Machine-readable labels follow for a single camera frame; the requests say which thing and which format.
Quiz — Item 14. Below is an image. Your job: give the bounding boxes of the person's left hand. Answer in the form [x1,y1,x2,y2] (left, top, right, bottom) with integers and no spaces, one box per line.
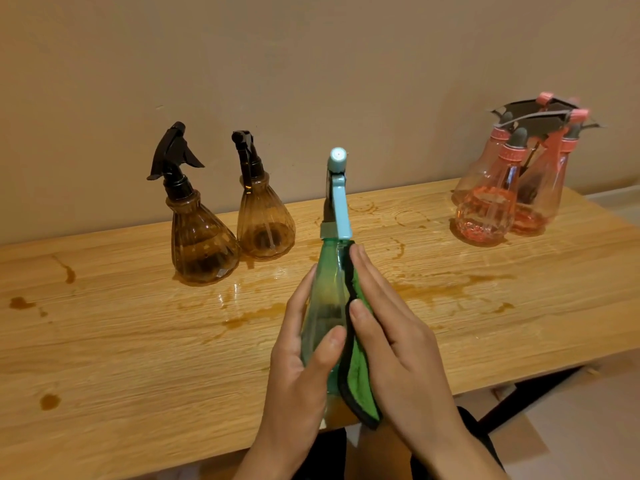
[250,265,348,451]

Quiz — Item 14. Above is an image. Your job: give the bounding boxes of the person's right hand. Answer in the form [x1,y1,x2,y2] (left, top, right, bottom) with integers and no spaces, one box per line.
[348,243,463,448]

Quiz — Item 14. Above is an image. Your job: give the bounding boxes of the green cloth with black edge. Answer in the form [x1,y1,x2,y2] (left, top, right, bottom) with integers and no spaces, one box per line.
[337,241,384,430]

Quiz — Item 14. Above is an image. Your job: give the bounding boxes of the green spray bottle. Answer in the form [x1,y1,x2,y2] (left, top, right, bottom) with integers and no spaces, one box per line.
[299,147,358,430]

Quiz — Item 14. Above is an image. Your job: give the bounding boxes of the person's left forearm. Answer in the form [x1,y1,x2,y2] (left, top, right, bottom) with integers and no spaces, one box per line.
[232,437,323,480]

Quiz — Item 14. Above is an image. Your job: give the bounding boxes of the person's right forearm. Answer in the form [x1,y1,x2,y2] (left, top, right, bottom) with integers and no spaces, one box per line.
[422,429,508,480]

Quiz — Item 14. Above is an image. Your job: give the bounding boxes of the person's black trousers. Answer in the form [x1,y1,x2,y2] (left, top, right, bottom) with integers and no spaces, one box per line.
[280,406,508,480]

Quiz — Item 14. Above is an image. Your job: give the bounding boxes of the pink spray bottle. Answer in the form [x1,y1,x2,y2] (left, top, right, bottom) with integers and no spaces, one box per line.
[454,109,592,246]
[510,122,604,237]
[451,92,576,206]

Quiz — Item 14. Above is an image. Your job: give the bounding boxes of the brown spray bottle black trigger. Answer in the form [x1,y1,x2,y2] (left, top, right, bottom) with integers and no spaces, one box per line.
[231,130,297,260]
[146,121,242,285]

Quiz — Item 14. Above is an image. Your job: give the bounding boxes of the black metal table leg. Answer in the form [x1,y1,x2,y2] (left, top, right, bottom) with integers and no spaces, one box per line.
[475,366,586,436]

